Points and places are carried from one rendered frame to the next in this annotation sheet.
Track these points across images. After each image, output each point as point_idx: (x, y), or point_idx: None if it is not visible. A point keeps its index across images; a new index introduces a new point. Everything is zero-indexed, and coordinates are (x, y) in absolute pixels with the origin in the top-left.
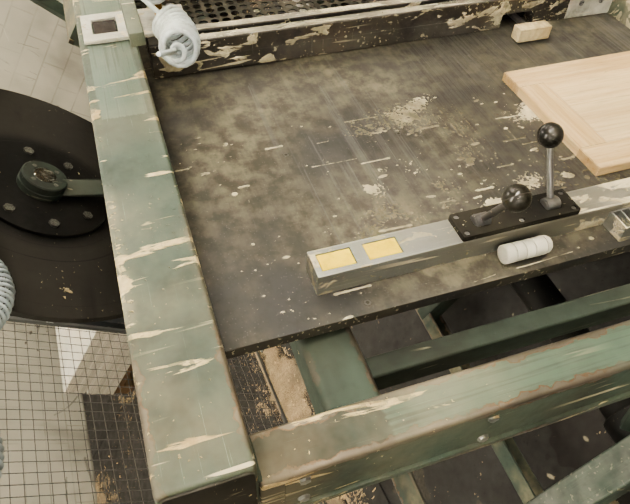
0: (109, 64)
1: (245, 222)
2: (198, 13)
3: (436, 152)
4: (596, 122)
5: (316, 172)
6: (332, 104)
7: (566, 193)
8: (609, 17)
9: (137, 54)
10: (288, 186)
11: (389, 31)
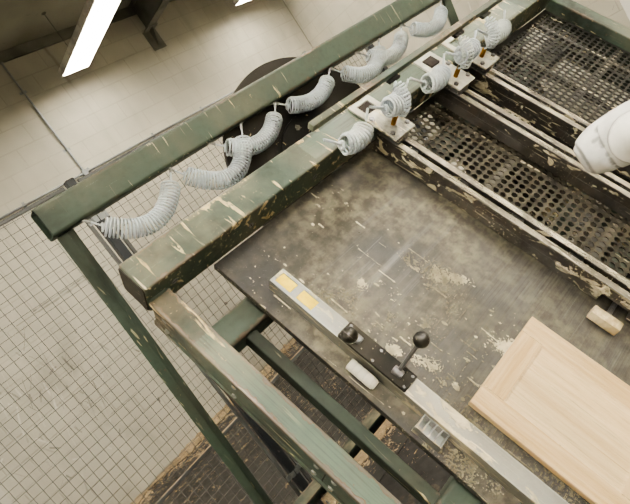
0: (340, 126)
1: (296, 237)
2: (459, 135)
3: (419, 304)
4: (523, 390)
5: (355, 252)
6: (420, 235)
7: (414, 379)
8: None
9: None
10: (335, 244)
11: (512, 233)
